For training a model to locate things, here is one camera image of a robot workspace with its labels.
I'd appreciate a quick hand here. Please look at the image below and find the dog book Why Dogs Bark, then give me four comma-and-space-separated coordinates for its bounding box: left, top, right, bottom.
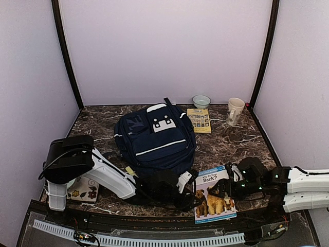
195, 165, 237, 224

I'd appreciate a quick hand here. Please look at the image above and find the navy blue student backpack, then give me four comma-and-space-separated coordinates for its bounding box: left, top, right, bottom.
114, 98, 196, 178

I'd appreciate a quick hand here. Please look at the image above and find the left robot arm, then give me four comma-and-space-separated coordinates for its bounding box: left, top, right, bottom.
38, 135, 199, 224

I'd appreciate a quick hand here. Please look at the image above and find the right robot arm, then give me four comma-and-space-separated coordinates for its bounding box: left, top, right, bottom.
208, 157, 328, 223

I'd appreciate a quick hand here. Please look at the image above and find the yellow highlighter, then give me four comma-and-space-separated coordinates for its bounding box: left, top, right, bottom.
125, 166, 137, 177

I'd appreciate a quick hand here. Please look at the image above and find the cream ceramic mug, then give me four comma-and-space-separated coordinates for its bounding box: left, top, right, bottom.
226, 98, 245, 126

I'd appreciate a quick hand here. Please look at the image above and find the yellow picture book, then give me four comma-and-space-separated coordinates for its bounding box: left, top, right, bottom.
187, 109, 211, 134

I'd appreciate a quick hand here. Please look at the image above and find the floral square plate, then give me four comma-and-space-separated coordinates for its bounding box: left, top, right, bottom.
67, 177, 99, 203

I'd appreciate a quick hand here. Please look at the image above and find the small green bowl at back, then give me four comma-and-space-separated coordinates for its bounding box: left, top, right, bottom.
192, 95, 211, 109

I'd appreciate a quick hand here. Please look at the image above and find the green bowl on plate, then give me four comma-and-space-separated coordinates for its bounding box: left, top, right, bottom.
67, 179, 76, 189

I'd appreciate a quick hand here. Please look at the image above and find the small circuit board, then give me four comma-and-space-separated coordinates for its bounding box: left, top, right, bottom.
73, 231, 96, 243

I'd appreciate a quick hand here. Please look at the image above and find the white slotted cable duct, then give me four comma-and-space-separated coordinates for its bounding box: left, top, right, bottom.
32, 220, 245, 246

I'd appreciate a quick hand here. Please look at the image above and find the black front rail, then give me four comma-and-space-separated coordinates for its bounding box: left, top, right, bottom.
25, 197, 310, 232

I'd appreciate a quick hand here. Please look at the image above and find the right black frame post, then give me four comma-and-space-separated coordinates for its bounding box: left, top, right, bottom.
249, 0, 280, 111

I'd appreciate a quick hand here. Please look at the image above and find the black frame post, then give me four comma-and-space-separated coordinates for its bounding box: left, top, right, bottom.
51, 0, 84, 111
249, 0, 280, 111

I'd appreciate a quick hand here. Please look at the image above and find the left black frame post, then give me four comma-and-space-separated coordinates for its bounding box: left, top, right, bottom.
51, 0, 84, 111

